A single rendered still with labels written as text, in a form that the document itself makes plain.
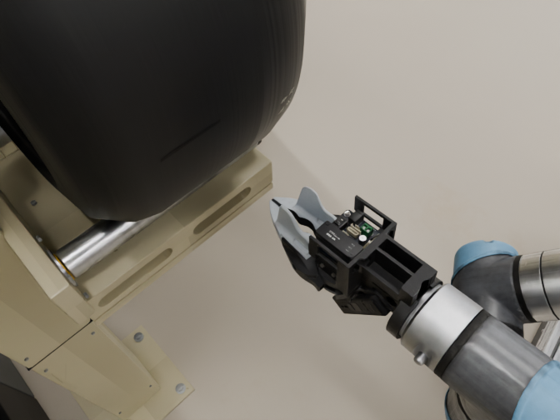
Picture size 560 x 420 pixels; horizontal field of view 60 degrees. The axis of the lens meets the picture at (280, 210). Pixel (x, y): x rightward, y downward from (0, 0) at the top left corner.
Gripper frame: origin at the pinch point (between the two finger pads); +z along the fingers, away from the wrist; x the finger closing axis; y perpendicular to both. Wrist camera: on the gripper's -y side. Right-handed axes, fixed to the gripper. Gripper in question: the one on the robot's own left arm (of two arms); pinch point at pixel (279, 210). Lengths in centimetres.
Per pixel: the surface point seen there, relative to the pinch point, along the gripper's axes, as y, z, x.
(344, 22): -87, 109, -136
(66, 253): -5.1, 18.4, 21.7
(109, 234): -5.6, 17.2, 16.0
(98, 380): -59, 31, 34
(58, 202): -14.7, 37.1, 17.8
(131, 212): 8.1, 6.1, 14.3
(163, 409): -95, 30, 29
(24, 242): -2.0, 21.3, 24.6
